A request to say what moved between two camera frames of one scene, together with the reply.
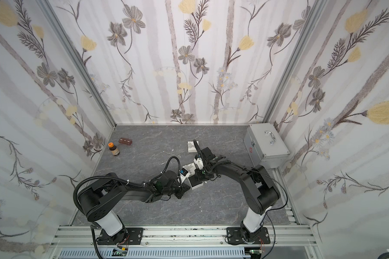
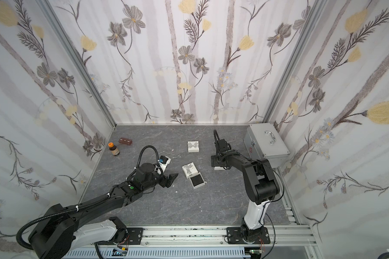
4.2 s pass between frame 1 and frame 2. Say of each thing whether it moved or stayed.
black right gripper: moved
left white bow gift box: stayed
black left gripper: moved
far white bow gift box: stayed
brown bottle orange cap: stayed
